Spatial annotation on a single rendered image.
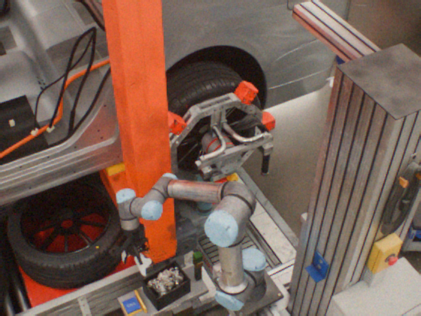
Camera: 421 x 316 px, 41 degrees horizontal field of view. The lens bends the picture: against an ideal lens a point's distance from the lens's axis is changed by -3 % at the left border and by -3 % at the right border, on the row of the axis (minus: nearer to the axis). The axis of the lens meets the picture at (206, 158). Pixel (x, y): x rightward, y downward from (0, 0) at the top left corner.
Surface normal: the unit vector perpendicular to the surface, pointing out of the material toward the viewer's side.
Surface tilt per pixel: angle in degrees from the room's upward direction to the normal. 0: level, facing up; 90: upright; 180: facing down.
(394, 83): 0
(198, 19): 90
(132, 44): 90
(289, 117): 0
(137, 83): 90
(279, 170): 0
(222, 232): 82
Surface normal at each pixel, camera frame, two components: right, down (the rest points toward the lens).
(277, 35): 0.47, 0.63
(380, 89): 0.00, -0.70
